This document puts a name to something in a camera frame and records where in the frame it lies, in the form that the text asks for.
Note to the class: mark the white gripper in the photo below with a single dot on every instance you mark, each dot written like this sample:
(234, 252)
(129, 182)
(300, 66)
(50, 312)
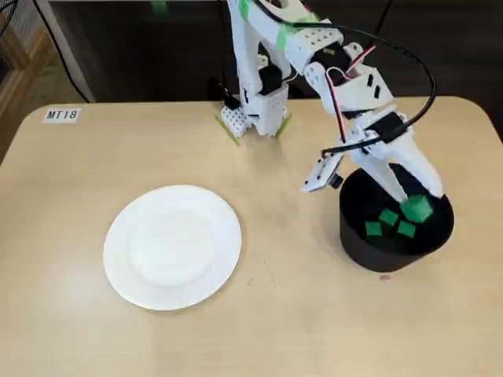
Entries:
(387, 151)

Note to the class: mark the green block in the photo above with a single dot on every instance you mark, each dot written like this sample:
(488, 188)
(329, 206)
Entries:
(373, 229)
(417, 208)
(406, 229)
(388, 217)

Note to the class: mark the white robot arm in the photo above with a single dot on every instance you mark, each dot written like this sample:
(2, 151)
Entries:
(247, 59)

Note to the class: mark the black pot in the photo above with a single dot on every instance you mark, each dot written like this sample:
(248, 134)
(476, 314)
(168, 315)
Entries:
(361, 251)

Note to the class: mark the white paper plate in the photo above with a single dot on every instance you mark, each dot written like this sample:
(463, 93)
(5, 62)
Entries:
(169, 247)

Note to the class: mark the green tape strip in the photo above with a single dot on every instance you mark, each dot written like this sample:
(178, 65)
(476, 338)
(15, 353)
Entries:
(287, 37)
(244, 7)

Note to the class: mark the yellow-green base strip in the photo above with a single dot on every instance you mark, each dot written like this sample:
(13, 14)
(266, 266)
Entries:
(230, 133)

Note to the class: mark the black clamp block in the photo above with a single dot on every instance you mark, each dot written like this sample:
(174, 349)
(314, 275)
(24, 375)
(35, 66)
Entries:
(228, 98)

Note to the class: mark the white MT18 label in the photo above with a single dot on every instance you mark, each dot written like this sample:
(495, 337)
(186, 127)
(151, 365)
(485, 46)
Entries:
(62, 115)

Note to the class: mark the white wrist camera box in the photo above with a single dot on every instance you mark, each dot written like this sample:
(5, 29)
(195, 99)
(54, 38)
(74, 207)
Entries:
(318, 176)

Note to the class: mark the white metal frame leg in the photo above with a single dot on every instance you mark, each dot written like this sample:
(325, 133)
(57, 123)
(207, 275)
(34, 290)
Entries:
(67, 51)

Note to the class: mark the wooden frame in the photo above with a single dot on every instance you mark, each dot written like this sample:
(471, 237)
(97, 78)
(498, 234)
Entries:
(23, 78)

